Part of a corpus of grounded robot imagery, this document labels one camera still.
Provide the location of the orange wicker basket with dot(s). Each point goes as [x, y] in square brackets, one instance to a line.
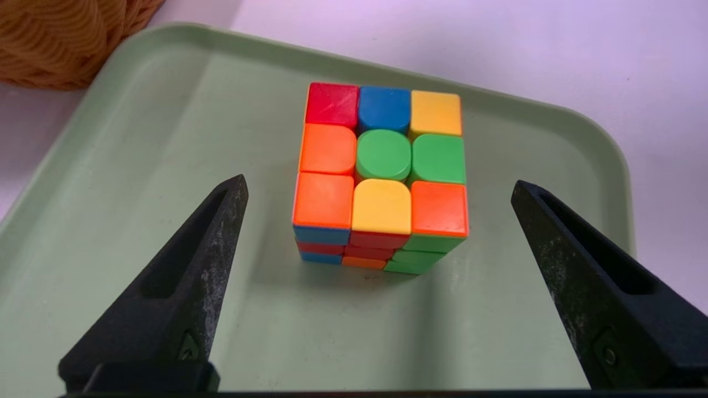
[50, 44]

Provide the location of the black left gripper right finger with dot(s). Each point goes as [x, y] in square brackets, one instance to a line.
[614, 309]

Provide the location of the multicoloured puzzle cube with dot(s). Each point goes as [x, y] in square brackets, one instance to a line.
[381, 177]

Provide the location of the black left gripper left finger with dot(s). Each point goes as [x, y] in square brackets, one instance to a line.
[171, 298]

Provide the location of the green plastic tray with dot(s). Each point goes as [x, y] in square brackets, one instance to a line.
[166, 166]

